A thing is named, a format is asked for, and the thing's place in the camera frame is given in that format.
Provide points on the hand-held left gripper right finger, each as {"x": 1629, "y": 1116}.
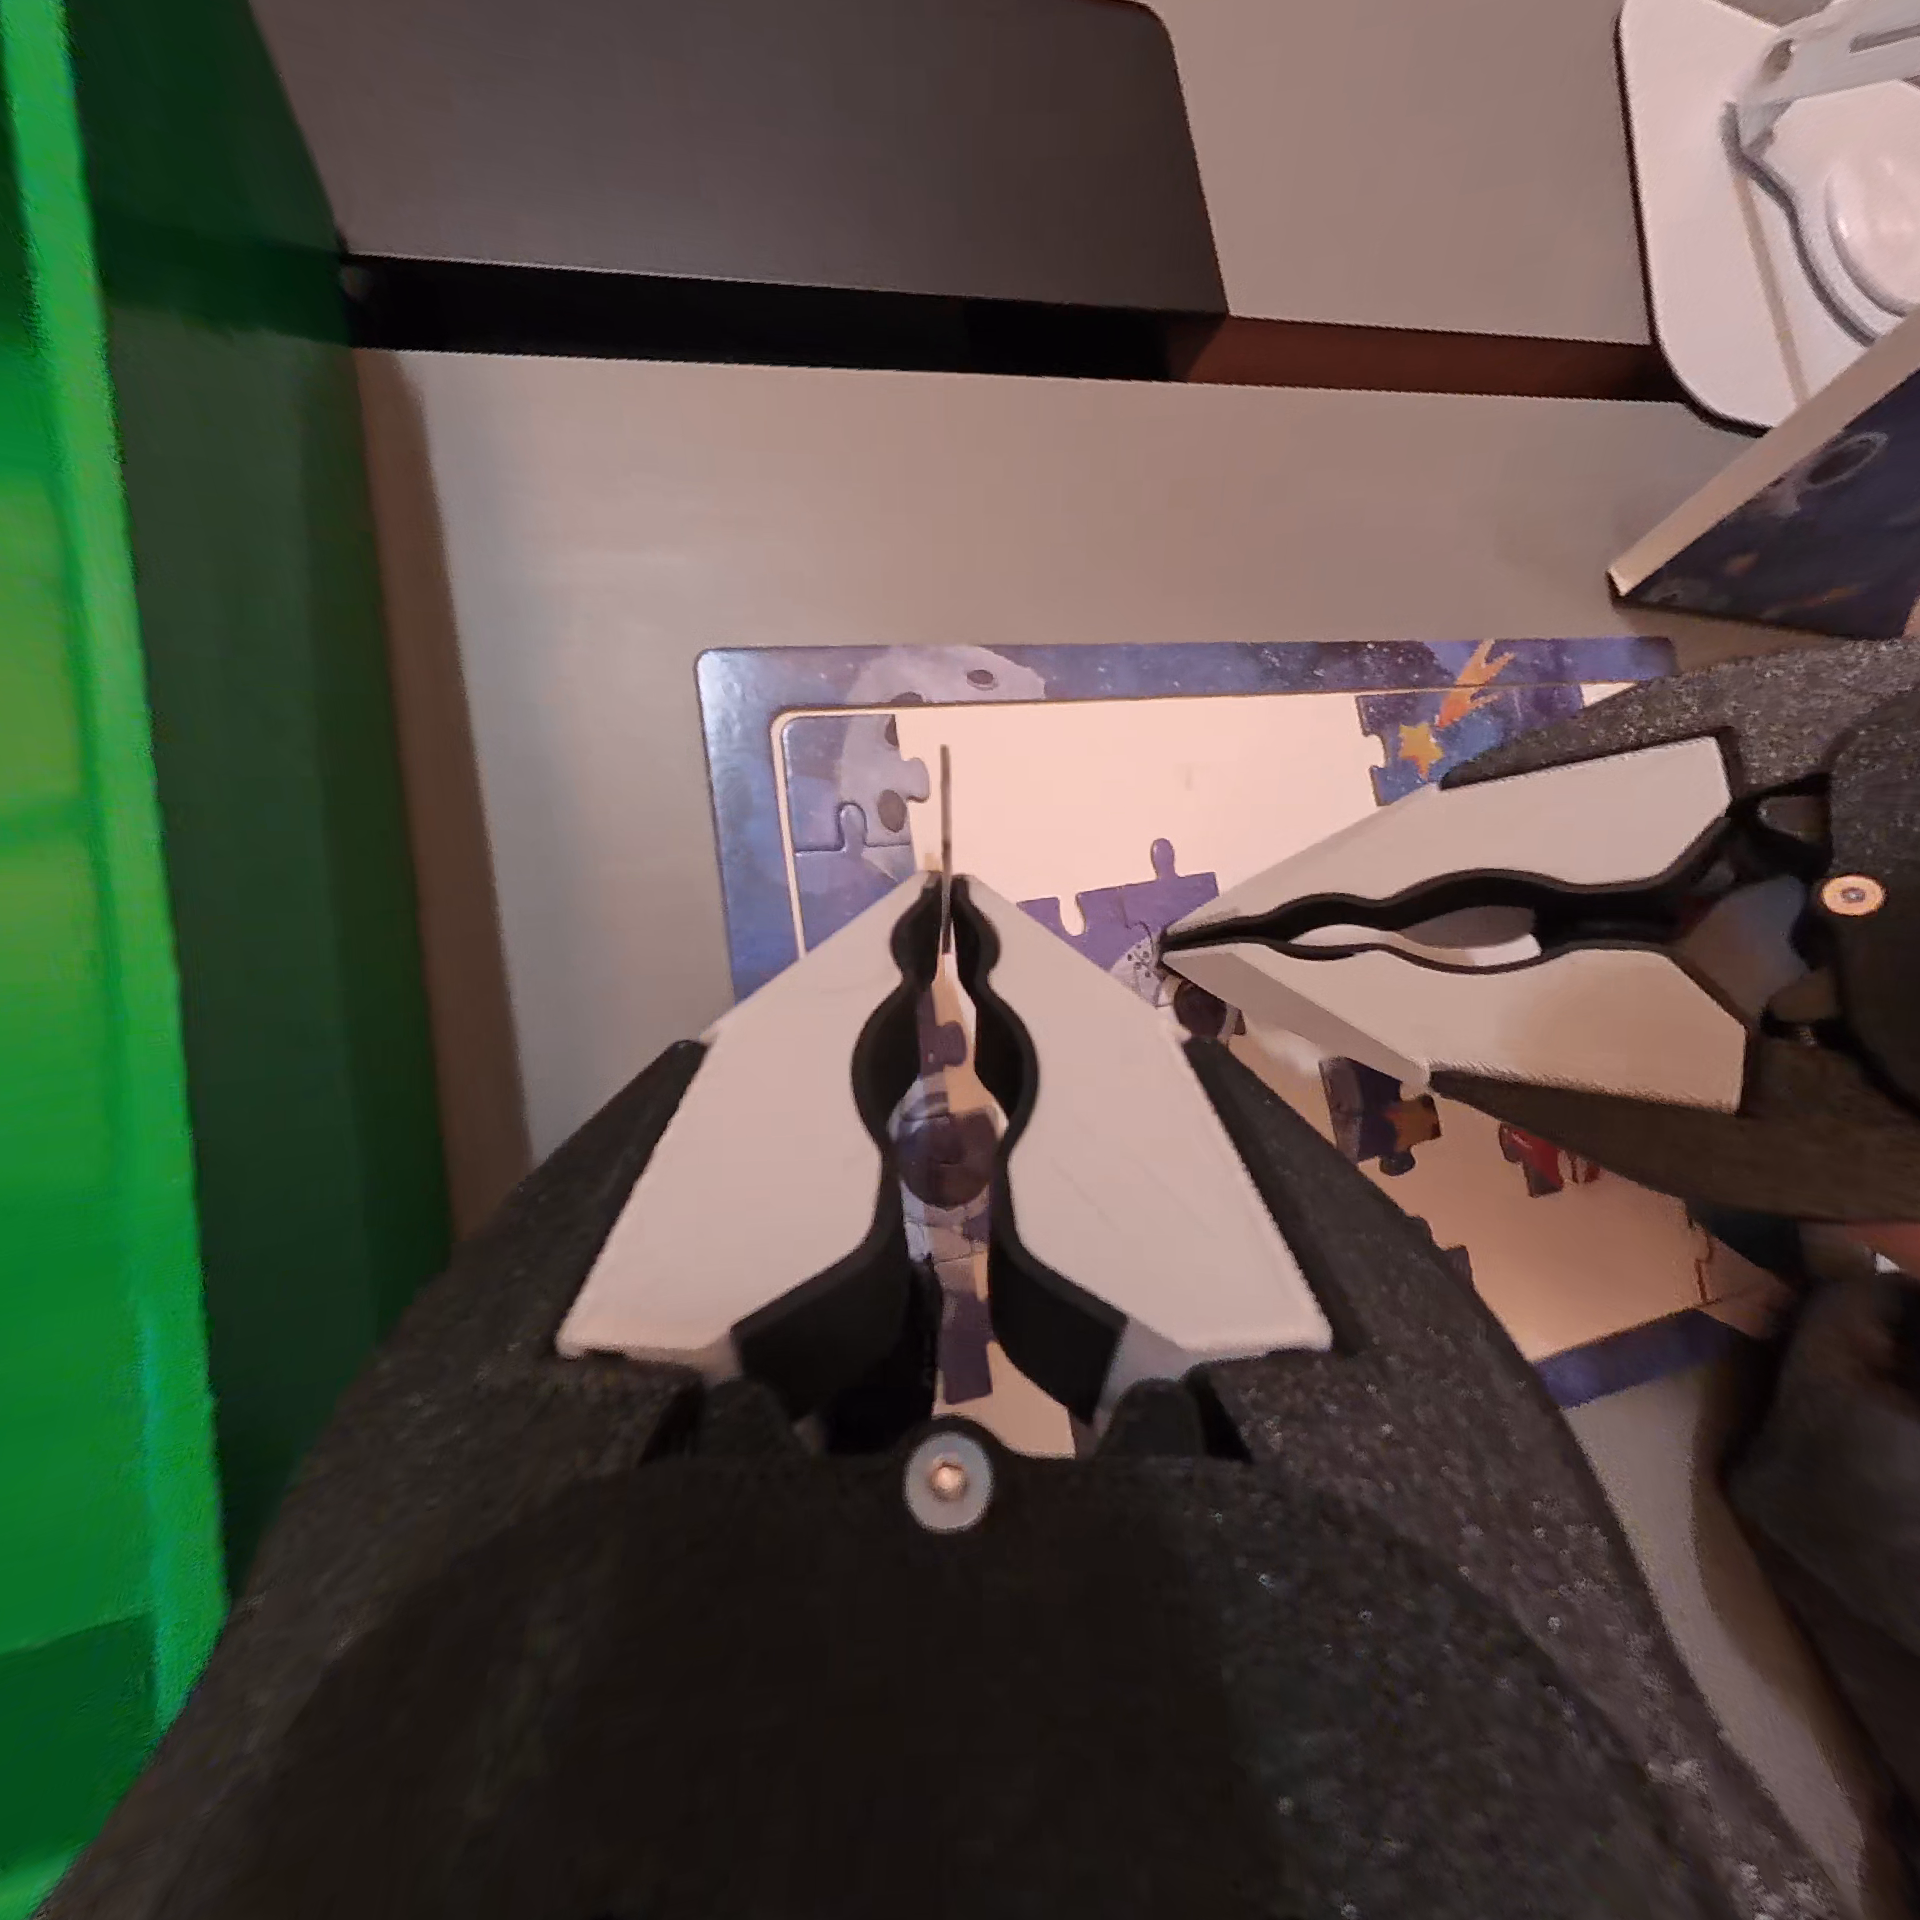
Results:
{"x": 1155, "y": 1184}

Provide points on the joined comet star puzzle pieces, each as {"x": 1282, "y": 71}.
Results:
{"x": 1424, "y": 734}

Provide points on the red rocket puzzle piece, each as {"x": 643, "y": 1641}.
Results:
{"x": 1538, "y": 1167}

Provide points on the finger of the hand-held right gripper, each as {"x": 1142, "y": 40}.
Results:
{"x": 1530, "y": 825}
{"x": 1574, "y": 1028}

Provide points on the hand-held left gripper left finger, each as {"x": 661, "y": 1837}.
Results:
{"x": 720, "y": 1184}

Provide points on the person's right forearm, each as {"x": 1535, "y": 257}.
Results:
{"x": 1844, "y": 1424}

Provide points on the green plastic bin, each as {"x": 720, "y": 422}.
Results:
{"x": 150, "y": 900}

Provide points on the plain purple puzzle piece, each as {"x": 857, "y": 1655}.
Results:
{"x": 1119, "y": 915}

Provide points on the space print puzzle box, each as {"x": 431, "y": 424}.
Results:
{"x": 1800, "y": 525}

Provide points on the blue space puzzle frame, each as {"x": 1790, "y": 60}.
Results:
{"x": 735, "y": 780}

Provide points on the adjacent grey table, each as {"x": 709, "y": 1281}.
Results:
{"x": 1350, "y": 151}

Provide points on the grey satellite puzzle piece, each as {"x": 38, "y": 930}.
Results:
{"x": 1201, "y": 1002}

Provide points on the pale tablet stand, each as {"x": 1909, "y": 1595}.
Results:
{"x": 1695, "y": 225}

